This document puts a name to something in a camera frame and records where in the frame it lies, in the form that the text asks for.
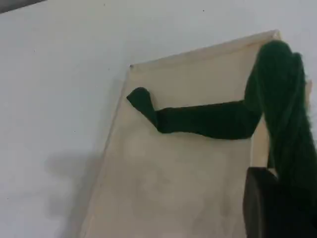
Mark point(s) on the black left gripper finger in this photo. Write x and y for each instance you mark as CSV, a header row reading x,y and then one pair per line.
x,y
267,213

